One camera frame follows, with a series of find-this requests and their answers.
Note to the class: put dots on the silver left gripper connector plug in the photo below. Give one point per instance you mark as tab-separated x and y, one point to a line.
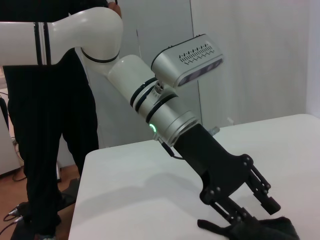
214	130

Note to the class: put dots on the black floor base plate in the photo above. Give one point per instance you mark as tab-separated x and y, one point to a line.
71	192

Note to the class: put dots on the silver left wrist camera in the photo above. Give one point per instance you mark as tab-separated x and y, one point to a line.
190	60

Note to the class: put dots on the dark cloth rag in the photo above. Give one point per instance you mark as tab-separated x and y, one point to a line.
275	230

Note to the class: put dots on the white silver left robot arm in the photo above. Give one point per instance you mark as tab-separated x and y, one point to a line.
140	82

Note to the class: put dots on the bystander bare hand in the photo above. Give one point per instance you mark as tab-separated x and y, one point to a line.
115	8

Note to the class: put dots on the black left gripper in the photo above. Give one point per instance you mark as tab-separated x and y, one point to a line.
212	165

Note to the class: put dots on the person in black clothes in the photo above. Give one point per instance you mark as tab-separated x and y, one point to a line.
45	112

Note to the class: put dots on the white cabinet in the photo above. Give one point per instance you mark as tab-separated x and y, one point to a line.
5	155

